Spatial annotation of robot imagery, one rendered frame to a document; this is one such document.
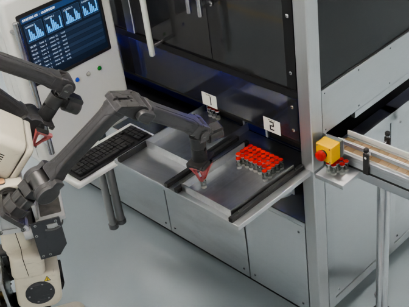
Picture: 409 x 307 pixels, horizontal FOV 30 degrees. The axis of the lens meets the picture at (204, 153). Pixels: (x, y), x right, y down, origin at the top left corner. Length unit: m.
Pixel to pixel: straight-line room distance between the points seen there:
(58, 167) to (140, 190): 1.62
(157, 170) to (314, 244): 0.70
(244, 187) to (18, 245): 0.84
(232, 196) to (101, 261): 1.35
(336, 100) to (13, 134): 1.16
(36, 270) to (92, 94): 0.92
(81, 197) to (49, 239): 1.82
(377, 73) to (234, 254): 1.13
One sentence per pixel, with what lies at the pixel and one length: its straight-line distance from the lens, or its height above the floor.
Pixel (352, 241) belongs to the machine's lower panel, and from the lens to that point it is 3.37.
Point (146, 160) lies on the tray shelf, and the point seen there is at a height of 0.88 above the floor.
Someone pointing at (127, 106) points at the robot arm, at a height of 1.46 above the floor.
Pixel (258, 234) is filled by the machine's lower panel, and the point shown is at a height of 0.40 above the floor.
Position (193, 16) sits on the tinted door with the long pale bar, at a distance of 3.00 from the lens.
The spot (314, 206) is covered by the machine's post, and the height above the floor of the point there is 0.72.
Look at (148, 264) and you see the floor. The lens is 3.93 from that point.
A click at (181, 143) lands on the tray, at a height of 0.88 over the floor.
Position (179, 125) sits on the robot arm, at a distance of 2.56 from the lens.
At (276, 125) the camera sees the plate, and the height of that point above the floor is 1.03.
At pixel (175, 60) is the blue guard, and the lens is 3.20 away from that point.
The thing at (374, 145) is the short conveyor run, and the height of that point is 0.93.
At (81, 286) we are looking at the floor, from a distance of 3.90.
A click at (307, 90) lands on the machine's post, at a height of 1.24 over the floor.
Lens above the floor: 2.60
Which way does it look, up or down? 34 degrees down
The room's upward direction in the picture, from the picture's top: 8 degrees counter-clockwise
